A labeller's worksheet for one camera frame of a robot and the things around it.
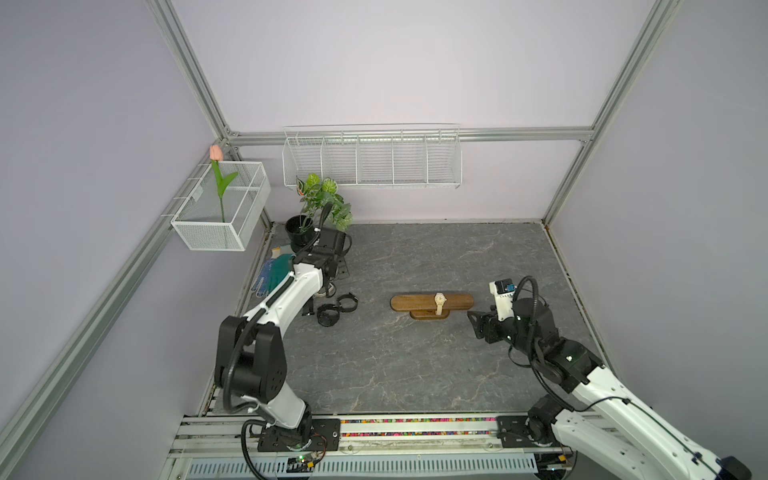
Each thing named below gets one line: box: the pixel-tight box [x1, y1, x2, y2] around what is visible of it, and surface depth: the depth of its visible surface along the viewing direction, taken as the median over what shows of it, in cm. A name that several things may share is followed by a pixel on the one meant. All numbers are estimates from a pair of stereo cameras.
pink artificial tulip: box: [210, 144, 239, 223], surface depth 85 cm
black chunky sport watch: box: [316, 304, 340, 327], surface depth 95 cm
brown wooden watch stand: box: [390, 294, 474, 320], surface depth 91 cm
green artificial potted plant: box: [296, 173, 353, 231], surface depth 88 cm
